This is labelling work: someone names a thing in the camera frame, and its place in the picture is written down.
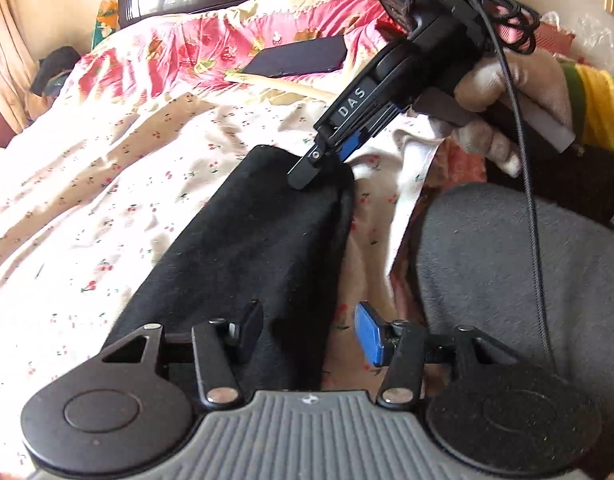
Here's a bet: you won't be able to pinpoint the black pants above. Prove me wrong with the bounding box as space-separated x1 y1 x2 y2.
105 145 355 396

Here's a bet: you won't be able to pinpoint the striped yellow green sleeve forearm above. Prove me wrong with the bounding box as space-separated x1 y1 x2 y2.
560 62 614 152

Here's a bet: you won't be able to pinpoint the right hand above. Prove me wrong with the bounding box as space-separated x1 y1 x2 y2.
429 49 575 178

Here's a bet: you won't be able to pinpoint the grey trouser leg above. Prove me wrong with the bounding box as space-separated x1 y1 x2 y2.
411 184 614 470

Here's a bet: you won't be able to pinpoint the black flat phone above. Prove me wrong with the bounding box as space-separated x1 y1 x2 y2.
242 36 347 78

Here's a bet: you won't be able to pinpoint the pink floral quilt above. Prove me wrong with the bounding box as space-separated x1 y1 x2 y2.
60 0 400 108

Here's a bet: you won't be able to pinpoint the cherry print bed sheet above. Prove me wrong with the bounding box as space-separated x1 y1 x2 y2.
0 86 447 479

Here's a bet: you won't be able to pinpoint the dark clothes pile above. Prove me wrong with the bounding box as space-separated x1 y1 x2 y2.
30 46 81 96

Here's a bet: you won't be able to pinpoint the right beige curtain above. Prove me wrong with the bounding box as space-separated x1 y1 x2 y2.
0 0 43 133

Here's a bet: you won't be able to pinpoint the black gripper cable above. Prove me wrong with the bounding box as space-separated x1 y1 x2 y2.
411 0 559 376

